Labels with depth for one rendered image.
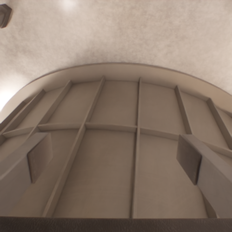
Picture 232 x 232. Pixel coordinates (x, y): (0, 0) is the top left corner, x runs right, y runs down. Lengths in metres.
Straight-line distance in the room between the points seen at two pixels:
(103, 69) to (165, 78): 0.32
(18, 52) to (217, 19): 0.97
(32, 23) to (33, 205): 0.79
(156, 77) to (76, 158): 0.58
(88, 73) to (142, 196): 0.67
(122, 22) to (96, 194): 0.69
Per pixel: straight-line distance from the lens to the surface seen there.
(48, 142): 0.17
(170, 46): 0.88
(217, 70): 0.98
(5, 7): 1.01
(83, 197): 0.47
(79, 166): 0.52
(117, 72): 0.89
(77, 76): 0.96
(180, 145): 0.17
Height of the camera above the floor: 0.83
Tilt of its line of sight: 50 degrees down
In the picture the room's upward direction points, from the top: 168 degrees counter-clockwise
